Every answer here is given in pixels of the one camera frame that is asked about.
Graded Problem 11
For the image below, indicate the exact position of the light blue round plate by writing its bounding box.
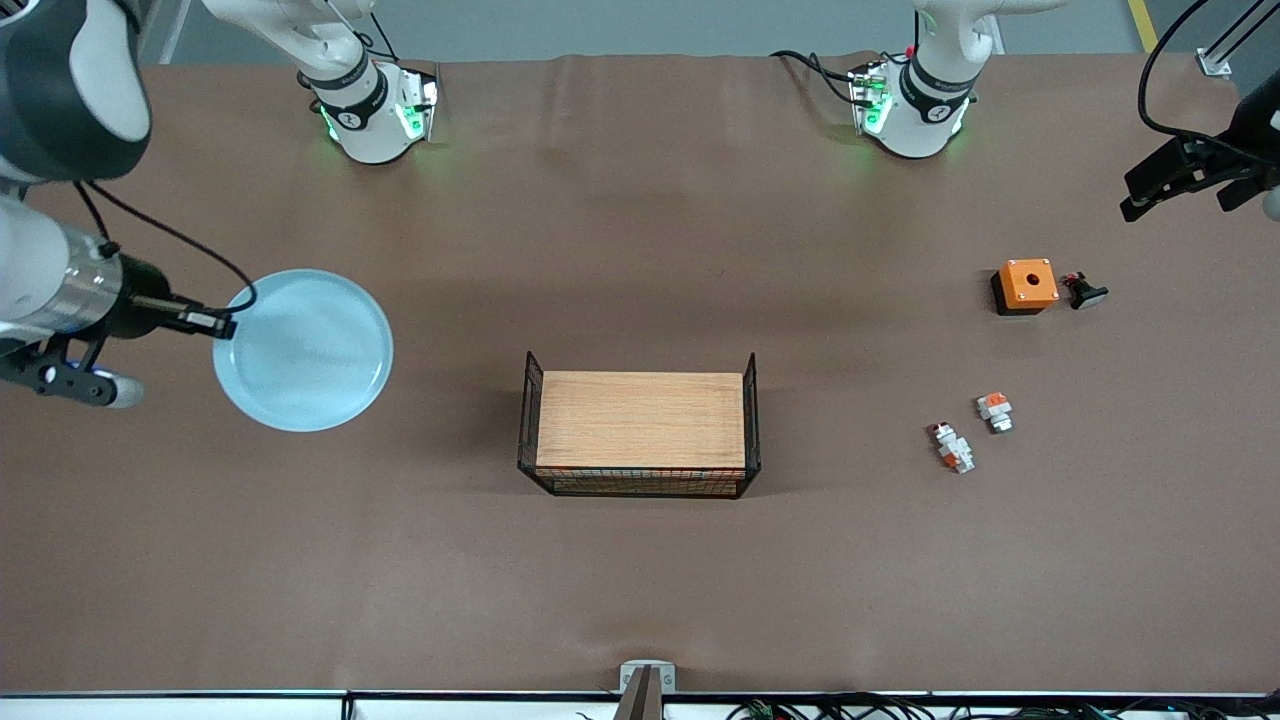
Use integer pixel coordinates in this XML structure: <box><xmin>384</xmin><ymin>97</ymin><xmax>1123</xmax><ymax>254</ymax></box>
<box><xmin>212</xmin><ymin>268</ymin><xmax>395</xmax><ymax>434</ymax></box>

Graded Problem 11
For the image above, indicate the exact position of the black push button head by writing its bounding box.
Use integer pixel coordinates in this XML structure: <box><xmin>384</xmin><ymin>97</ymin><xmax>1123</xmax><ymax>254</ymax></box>
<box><xmin>1060</xmin><ymin>271</ymin><xmax>1110</xmax><ymax>311</ymax></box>

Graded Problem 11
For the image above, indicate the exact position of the brown table cover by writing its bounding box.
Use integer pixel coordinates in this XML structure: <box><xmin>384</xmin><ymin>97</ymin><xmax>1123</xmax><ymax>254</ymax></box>
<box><xmin>0</xmin><ymin>50</ymin><xmax>1280</xmax><ymax>696</ymax></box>

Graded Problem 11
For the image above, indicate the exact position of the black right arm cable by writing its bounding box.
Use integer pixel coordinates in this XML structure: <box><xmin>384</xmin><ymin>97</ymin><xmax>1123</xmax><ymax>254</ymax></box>
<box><xmin>78</xmin><ymin>178</ymin><xmax>258</xmax><ymax>313</ymax></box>

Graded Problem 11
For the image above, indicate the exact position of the aluminium frame profile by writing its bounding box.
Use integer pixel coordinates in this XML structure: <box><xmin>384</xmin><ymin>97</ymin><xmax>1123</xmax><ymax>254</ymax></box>
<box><xmin>1195</xmin><ymin>0</ymin><xmax>1263</xmax><ymax>78</ymax></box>

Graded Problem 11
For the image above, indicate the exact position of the orange button enclosure box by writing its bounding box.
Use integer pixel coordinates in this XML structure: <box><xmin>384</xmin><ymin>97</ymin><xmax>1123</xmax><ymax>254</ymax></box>
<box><xmin>990</xmin><ymin>258</ymin><xmax>1061</xmax><ymax>317</ymax></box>

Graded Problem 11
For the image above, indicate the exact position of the black base cable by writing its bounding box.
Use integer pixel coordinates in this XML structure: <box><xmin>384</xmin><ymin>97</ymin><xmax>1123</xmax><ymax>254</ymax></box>
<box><xmin>770</xmin><ymin>49</ymin><xmax>863</xmax><ymax>103</ymax></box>

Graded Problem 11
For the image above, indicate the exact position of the wire basket with wooden top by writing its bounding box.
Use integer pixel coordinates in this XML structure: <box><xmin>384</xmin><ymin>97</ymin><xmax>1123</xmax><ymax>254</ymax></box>
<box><xmin>517</xmin><ymin>350</ymin><xmax>762</xmax><ymax>500</ymax></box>

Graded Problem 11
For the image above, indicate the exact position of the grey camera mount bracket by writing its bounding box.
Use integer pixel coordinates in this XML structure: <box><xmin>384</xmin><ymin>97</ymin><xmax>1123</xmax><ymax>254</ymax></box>
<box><xmin>613</xmin><ymin>660</ymin><xmax>677</xmax><ymax>720</ymax></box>

